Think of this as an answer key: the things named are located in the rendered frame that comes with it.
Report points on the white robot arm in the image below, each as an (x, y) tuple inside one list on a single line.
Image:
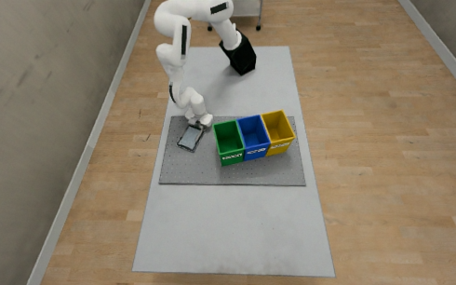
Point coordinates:
[(218, 13)]

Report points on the yellow recycle bin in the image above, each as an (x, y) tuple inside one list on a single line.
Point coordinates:
[(279, 132)]

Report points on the blue bin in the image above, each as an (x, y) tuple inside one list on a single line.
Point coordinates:
[(254, 136)]

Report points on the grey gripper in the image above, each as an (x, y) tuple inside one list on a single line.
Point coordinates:
[(205, 120)]

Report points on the green bin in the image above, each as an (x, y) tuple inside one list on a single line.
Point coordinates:
[(229, 142)]

